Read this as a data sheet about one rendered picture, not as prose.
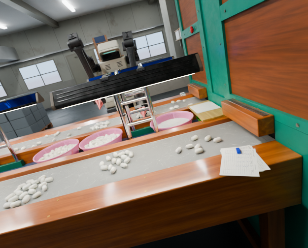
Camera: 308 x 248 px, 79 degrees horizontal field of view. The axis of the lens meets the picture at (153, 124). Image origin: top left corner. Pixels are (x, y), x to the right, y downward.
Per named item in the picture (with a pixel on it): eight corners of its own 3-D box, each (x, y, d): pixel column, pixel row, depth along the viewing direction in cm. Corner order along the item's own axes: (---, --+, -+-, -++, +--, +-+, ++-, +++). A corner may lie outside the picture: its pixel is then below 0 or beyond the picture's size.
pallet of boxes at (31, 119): (37, 140, 444) (15, 96, 408) (5, 149, 439) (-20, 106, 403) (52, 126, 546) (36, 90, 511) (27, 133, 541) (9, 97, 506)
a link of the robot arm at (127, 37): (132, 26, 142) (119, 28, 142) (135, 44, 143) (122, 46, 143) (136, 48, 187) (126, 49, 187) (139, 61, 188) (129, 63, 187)
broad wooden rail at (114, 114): (12, 158, 179) (2, 141, 173) (195, 110, 176) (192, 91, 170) (3, 165, 167) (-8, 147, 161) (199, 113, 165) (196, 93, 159)
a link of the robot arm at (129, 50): (135, 41, 148) (121, 43, 148) (135, 38, 143) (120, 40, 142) (145, 94, 152) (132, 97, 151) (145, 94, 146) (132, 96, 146)
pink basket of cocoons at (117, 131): (83, 152, 124) (77, 139, 121) (120, 137, 133) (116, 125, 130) (86, 169, 100) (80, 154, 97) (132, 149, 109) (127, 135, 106)
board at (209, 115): (187, 107, 129) (187, 105, 128) (208, 101, 128) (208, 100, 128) (202, 122, 97) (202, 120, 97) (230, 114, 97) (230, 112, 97)
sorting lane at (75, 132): (-5, 151, 163) (-7, 149, 162) (196, 98, 161) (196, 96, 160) (-36, 170, 134) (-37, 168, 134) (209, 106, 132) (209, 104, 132)
